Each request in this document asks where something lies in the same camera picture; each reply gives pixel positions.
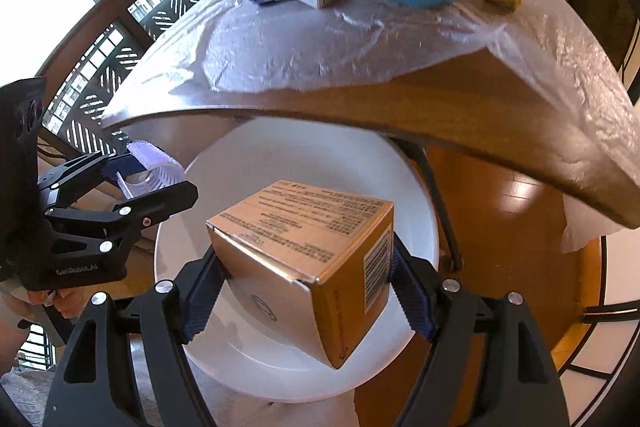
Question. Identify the clear plastic table cover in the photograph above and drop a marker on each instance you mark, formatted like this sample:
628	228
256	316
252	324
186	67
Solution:
350	36

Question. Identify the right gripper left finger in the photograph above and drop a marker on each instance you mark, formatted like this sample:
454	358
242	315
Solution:
95	383

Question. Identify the white round trash bin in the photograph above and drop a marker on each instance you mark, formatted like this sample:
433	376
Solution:
234	349

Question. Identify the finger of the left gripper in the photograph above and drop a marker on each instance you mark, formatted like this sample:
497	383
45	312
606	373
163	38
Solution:
87	230
64	184

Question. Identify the brown cardboard box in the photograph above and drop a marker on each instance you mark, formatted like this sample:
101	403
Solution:
311	264

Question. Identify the left hand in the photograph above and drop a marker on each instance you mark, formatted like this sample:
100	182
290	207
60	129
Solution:
69	302

